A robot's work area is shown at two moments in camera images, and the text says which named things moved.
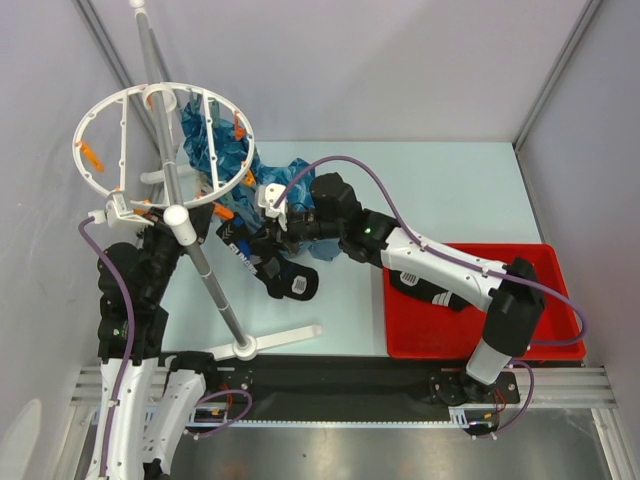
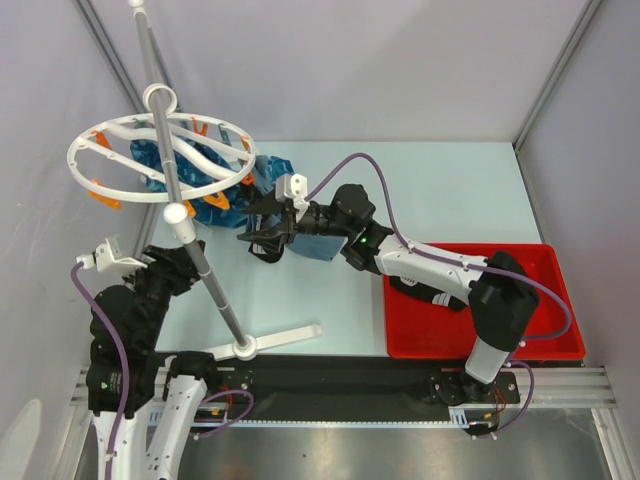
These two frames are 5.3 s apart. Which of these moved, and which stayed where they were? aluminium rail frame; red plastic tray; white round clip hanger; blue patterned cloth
Moved: blue patterned cloth; white round clip hanger
Stayed: aluminium rail frame; red plastic tray
